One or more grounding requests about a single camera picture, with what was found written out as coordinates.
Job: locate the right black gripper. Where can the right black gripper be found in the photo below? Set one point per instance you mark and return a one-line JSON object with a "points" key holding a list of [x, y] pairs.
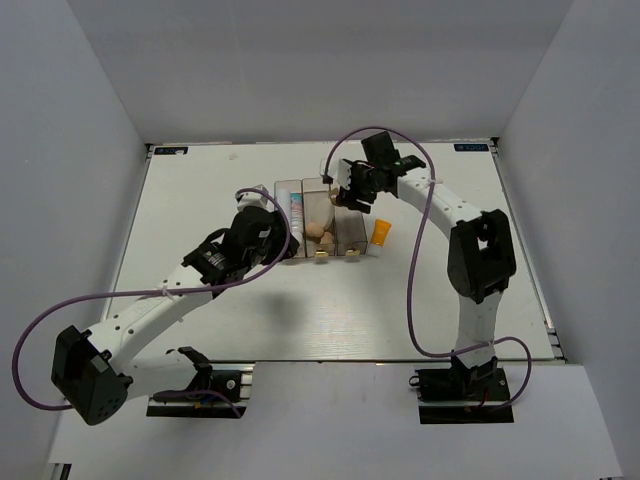
{"points": [[348, 198]]}

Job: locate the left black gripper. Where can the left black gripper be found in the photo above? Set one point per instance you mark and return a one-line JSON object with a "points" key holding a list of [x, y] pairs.
{"points": [[278, 231]]}

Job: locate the white sunscreen bottle gold cap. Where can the white sunscreen bottle gold cap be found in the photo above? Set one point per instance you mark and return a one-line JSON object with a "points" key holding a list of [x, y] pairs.
{"points": [[334, 197]]}

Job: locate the orange sunscreen tube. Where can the orange sunscreen tube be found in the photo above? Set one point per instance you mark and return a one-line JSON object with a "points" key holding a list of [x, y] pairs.
{"points": [[379, 234]]}

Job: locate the beige makeup sponge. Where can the beige makeup sponge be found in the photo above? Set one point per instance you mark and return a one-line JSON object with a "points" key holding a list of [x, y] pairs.
{"points": [[314, 230], [326, 242]]}

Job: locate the white pink tube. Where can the white pink tube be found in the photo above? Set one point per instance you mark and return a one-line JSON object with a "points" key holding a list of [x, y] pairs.
{"points": [[297, 217]]}

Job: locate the round beige powder puff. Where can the round beige powder puff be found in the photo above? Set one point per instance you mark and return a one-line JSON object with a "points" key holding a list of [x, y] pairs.
{"points": [[321, 211]]}

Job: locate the white spray bottle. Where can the white spray bottle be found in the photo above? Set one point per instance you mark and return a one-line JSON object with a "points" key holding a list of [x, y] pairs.
{"points": [[284, 199]]}

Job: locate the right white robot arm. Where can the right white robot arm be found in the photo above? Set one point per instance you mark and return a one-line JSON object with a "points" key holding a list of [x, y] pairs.
{"points": [[480, 259]]}

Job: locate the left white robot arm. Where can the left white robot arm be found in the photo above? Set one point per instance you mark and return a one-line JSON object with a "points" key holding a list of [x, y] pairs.
{"points": [[99, 369]]}

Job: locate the right clear organizer bin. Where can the right clear organizer bin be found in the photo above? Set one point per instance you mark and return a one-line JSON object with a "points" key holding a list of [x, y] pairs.
{"points": [[349, 232]]}

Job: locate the clear organizer bin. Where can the clear organizer bin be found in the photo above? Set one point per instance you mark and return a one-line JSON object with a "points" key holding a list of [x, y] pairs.
{"points": [[313, 187], [349, 232], [295, 186]]}

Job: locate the middle clear organizer bin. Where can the middle clear organizer bin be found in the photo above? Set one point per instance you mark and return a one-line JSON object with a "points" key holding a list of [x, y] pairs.
{"points": [[313, 187]]}

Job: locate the left clear organizer bin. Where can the left clear organizer bin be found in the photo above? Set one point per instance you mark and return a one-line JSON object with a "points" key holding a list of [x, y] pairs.
{"points": [[295, 186]]}

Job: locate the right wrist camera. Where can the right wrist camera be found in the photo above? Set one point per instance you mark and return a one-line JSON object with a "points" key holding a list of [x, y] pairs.
{"points": [[338, 172]]}

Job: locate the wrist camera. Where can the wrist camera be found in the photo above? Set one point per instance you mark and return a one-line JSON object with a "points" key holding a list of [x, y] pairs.
{"points": [[338, 172], [254, 198]]}

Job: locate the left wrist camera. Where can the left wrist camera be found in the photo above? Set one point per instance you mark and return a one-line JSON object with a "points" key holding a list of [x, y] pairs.
{"points": [[254, 198]]}

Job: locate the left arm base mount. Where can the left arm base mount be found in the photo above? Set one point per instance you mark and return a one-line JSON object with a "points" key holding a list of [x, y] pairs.
{"points": [[224, 394]]}

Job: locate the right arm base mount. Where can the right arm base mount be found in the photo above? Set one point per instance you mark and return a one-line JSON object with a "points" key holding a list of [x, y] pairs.
{"points": [[442, 402]]}

